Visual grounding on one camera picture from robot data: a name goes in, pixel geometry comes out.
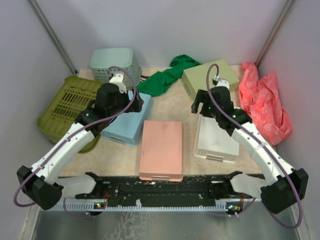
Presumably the light blue shallow basket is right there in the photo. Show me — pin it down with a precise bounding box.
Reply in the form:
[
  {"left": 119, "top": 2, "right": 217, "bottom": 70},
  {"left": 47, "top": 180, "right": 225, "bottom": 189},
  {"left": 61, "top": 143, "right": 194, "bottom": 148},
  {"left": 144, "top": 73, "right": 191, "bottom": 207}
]
[{"left": 100, "top": 93, "right": 154, "bottom": 147}]

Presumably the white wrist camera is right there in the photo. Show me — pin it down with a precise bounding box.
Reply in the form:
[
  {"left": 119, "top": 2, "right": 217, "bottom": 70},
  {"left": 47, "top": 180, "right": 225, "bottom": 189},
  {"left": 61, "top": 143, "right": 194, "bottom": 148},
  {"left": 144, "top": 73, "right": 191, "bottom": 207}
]
[
  {"left": 212, "top": 77, "right": 230, "bottom": 90},
  {"left": 109, "top": 73, "right": 127, "bottom": 94}
]

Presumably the white plastic basket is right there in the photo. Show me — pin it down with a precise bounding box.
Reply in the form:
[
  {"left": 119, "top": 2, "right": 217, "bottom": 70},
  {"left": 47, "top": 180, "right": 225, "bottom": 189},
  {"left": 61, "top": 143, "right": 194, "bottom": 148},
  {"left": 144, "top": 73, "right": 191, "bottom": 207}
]
[{"left": 193, "top": 115, "right": 240, "bottom": 164}]

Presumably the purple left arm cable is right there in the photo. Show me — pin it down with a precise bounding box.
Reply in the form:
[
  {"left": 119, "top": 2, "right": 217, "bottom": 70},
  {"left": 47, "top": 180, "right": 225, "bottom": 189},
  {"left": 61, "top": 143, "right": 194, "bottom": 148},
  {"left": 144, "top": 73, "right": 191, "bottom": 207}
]
[{"left": 13, "top": 66, "right": 138, "bottom": 218}]

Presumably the white slotted cable duct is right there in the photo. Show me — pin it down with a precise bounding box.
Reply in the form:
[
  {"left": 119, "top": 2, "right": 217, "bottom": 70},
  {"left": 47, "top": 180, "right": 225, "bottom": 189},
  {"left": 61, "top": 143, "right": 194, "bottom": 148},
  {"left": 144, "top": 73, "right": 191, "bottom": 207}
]
[{"left": 65, "top": 199, "right": 240, "bottom": 213}]

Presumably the olive green laundry basket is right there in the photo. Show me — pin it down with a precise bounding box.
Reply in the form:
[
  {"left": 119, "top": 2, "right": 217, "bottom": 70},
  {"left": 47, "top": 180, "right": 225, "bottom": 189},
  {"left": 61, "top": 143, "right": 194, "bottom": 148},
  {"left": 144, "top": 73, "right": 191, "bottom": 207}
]
[{"left": 37, "top": 75, "right": 102, "bottom": 145}]

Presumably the pink plastic bag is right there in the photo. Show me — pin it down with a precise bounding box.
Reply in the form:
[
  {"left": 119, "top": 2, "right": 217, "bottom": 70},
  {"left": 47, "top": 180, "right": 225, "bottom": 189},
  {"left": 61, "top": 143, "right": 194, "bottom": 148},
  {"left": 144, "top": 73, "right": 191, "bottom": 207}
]
[{"left": 238, "top": 62, "right": 292, "bottom": 146}]

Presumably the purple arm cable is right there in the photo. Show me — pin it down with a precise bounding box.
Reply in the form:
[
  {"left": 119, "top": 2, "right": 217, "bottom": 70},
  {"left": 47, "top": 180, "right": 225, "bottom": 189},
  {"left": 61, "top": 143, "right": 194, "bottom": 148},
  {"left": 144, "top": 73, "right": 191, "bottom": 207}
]
[
  {"left": 207, "top": 63, "right": 303, "bottom": 230},
  {"left": 13, "top": 66, "right": 138, "bottom": 218}
]

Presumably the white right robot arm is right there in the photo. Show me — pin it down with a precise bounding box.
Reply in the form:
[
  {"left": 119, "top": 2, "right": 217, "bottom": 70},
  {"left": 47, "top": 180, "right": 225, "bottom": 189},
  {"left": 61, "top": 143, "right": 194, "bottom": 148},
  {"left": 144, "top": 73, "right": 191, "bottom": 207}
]
[{"left": 191, "top": 86, "right": 309, "bottom": 214}]

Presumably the green shirt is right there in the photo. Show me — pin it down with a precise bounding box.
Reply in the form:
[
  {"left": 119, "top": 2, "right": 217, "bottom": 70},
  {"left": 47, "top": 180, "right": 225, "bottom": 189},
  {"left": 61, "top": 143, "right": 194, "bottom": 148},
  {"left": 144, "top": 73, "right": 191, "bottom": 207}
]
[{"left": 137, "top": 54, "right": 201, "bottom": 97}]

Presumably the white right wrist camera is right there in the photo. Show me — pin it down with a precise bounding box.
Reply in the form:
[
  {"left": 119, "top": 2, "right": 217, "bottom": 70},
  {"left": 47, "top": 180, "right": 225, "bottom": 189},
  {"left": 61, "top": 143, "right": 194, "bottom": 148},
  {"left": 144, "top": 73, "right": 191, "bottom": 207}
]
[{"left": 212, "top": 77, "right": 230, "bottom": 90}]

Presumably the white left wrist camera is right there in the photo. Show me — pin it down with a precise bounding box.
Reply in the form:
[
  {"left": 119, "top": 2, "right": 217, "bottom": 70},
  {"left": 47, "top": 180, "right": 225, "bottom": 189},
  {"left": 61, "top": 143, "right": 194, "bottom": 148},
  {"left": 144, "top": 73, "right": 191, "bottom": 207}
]
[{"left": 109, "top": 73, "right": 127, "bottom": 94}]

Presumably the light green plastic basket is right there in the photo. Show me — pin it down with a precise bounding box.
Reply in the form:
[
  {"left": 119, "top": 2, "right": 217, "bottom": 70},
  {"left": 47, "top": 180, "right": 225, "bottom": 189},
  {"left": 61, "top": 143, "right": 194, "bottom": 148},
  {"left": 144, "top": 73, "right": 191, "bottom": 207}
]
[{"left": 181, "top": 59, "right": 242, "bottom": 101}]

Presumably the light blue laundry basket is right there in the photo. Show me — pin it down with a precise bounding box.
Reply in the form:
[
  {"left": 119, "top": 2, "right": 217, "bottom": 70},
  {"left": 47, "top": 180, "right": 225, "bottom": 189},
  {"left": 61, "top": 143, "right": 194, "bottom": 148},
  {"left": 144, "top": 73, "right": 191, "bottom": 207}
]
[{"left": 89, "top": 47, "right": 142, "bottom": 85}]

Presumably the brown striped sock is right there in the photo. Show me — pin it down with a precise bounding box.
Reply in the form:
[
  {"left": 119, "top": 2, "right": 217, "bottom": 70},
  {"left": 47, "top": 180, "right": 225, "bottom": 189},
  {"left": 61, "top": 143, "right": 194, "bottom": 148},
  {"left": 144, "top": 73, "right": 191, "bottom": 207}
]
[{"left": 139, "top": 75, "right": 149, "bottom": 83}]

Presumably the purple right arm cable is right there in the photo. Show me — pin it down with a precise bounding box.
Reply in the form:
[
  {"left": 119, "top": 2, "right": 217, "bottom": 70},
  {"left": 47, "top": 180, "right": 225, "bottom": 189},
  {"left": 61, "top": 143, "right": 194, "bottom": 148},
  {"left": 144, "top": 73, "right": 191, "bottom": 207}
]
[{"left": 207, "top": 63, "right": 303, "bottom": 230}]

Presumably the pink plastic basket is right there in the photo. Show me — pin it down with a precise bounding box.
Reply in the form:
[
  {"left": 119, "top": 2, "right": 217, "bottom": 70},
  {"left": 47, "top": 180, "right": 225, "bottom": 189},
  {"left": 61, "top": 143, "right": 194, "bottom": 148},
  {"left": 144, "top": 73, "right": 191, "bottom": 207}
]
[{"left": 139, "top": 120, "right": 183, "bottom": 182}]

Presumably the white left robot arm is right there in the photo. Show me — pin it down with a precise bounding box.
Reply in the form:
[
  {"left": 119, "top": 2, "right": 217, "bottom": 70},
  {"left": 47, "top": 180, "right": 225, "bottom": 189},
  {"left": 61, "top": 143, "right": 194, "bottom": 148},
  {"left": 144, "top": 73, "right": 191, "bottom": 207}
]
[{"left": 16, "top": 83, "right": 144, "bottom": 210}]

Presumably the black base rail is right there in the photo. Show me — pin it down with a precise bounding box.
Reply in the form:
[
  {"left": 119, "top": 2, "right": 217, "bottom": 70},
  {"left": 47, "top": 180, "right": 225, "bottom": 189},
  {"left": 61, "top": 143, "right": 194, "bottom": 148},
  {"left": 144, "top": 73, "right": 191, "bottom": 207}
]
[{"left": 75, "top": 174, "right": 240, "bottom": 208}]

